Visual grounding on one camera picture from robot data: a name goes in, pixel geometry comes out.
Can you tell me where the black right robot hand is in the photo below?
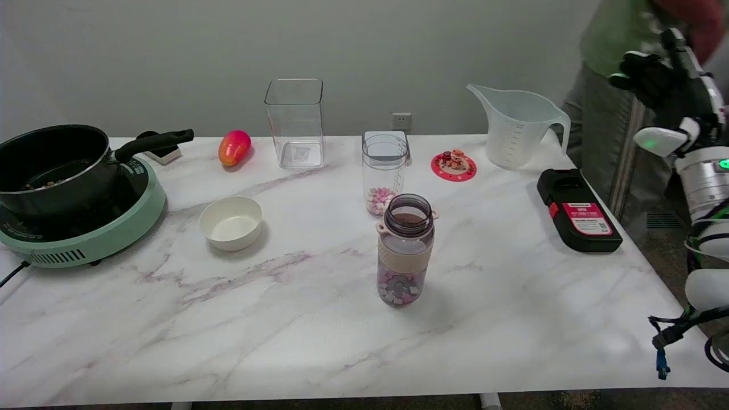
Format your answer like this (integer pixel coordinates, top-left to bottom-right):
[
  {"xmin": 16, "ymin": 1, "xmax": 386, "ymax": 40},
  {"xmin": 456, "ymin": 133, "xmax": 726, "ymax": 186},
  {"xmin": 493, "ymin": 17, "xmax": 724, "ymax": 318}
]
[{"xmin": 608, "ymin": 27, "xmax": 727, "ymax": 158}]

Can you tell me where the clear plastic measuring cup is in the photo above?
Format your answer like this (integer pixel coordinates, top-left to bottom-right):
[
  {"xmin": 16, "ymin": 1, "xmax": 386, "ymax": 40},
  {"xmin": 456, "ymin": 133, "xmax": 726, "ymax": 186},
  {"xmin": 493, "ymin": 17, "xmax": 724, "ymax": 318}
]
[{"xmin": 466, "ymin": 84, "xmax": 571, "ymax": 170}]

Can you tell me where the person in green shirt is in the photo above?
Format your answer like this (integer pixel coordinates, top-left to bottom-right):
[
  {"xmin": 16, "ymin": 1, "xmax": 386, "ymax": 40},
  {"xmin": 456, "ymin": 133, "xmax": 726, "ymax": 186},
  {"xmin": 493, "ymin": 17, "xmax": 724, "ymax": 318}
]
[{"xmin": 560, "ymin": 0, "xmax": 729, "ymax": 224}]

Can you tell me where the floor vent grille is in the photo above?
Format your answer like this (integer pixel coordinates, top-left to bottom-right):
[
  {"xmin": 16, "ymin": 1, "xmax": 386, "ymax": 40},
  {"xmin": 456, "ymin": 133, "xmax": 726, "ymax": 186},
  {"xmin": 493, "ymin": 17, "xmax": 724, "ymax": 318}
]
[{"xmin": 645, "ymin": 213, "xmax": 693, "ymax": 230}]

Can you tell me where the black device with red label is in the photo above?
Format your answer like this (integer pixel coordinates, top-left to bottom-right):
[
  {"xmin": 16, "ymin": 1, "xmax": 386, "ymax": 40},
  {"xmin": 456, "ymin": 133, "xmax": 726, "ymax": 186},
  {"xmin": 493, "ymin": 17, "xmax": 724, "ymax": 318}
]
[{"xmin": 536, "ymin": 168, "xmax": 624, "ymax": 253}]

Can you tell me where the red round coaster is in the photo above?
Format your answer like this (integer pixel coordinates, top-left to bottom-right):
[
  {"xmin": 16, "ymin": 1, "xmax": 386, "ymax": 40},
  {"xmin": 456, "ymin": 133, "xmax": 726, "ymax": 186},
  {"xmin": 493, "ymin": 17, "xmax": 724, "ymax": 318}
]
[{"xmin": 431, "ymin": 151, "xmax": 478, "ymax": 182}]

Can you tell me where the clear round jar with marshmallows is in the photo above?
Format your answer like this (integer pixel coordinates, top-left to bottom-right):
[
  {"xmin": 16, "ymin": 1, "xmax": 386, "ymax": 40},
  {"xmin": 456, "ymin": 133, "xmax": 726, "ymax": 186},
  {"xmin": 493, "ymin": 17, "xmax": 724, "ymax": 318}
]
[{"xmin": 362, "ymin": 134, "xmax": 408, "ymax": 217}]

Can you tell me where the purple water bottle beige sleeve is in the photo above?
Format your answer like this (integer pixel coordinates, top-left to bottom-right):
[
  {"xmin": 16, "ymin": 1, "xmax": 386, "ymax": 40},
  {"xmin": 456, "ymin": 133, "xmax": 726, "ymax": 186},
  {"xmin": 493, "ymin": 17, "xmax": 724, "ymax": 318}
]
[{"xmin": 375, "ymin": 194, "xmax": 440, "ymax": 308}]

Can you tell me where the clear square plastic container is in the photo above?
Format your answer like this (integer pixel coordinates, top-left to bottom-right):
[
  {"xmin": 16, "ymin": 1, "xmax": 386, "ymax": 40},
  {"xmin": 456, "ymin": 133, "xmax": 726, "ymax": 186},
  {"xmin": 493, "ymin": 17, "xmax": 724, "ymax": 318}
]
[{"xmin": 264, "ymin": 79, "xmax": 327, "ymax": 169}]

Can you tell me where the red yellow mango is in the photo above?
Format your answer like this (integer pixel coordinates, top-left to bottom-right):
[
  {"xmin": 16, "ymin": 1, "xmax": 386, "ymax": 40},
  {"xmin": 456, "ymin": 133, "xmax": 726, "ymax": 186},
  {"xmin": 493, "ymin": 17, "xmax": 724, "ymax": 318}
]
[{"xmin": 218, "ymin": 130, "xmax": 252, "ymax": 167}]

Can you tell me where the white bowl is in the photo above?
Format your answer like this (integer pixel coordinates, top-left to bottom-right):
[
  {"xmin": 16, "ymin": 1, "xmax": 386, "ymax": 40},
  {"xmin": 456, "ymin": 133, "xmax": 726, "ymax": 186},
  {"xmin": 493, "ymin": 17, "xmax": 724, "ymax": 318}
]
[{"xmin": 198, "ymin": 196, "xmax": 264, "ymax": 252}]

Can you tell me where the small white black device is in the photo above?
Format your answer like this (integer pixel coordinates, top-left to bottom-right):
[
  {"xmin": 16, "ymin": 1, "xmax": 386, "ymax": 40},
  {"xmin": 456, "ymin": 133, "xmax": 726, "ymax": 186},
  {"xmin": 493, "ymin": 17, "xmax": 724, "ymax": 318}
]
[{"xmin": 136, "ymin": 131, "xmax": 183, "ymax": 166}]

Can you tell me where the green induction cooker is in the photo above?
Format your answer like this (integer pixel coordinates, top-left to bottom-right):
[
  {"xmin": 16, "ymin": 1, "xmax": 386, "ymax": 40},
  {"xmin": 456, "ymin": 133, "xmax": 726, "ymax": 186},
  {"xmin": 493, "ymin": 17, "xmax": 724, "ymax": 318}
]
[{"xmin": 0, "ymin": 155, "xmax": 167, "ymax": 269}]

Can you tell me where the black cable bundle blue plug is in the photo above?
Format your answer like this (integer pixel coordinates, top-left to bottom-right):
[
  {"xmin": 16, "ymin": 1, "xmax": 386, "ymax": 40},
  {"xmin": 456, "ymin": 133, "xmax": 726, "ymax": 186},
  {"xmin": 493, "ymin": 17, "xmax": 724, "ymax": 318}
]
[{"xmin": 648, "ymin": 305, "xmax": 729, "ymax": 381}]

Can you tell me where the black cable loop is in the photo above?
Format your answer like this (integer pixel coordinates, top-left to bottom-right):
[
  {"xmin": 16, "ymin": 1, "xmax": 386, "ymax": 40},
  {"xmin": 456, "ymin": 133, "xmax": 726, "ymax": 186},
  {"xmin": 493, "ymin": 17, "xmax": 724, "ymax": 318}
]
[{"xmin": 705, "ymin": 333, "xmax": 729, "ymax": 374}]

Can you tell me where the black saucepan with handle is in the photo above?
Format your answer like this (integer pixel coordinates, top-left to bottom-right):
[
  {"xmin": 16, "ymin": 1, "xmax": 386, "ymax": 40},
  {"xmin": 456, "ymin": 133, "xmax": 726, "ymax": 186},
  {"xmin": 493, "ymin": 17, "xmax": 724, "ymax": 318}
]
[{"xmin": 0, "ymin": 124, "xmax": 195, "ymax": 220}]

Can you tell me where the black cooker power cable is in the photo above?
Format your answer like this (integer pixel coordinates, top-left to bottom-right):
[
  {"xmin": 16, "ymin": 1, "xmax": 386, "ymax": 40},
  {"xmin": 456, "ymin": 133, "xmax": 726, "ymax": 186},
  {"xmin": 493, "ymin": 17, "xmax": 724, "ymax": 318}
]
[{"xmin": 0, "ymin": 260, "xmax": 29, "ymax": 288}]

